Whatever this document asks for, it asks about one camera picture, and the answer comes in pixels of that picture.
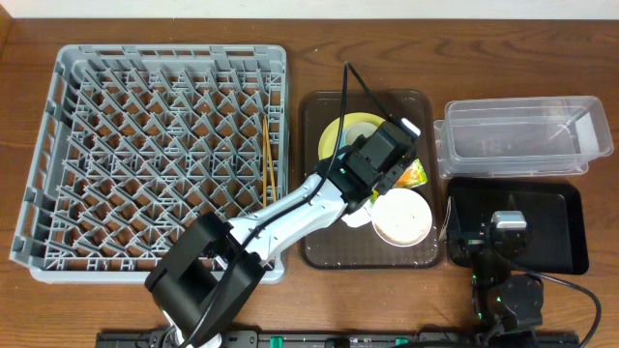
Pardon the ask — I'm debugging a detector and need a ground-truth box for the yellow plate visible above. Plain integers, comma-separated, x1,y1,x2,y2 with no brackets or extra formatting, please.
318,112,384,160

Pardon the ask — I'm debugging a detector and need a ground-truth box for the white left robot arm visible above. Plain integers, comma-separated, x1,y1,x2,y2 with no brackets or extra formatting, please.
145,119,421,347

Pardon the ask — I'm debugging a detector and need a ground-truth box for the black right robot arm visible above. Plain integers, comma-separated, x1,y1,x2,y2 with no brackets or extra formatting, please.
457,212,544,347

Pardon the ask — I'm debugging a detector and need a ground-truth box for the grey dishwasher rack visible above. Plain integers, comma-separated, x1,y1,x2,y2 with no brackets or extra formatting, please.
10,44,289,283

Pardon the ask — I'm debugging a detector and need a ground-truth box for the Apollo snack wrapper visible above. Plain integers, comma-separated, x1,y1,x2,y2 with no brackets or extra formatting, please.
393,159,428,189

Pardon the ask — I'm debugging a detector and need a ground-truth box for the crumpled white tissue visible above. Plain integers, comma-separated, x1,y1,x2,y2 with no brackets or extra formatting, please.
341,199,373,228

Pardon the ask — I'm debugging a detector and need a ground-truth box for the white small plate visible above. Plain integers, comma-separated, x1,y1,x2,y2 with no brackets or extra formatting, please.
370,188,433,247

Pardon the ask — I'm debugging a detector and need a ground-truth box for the black tray bin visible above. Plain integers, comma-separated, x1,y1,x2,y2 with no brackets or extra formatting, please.
446,177,589,276

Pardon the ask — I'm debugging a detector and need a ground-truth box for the brown serving tray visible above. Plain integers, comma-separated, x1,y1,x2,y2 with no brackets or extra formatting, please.
299,90,444,270

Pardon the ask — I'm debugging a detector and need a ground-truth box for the clear plastic bin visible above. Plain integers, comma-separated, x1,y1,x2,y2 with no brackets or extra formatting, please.
434,96,614,179

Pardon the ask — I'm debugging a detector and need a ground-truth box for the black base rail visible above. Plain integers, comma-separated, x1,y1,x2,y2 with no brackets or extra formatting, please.
95,329,580,348

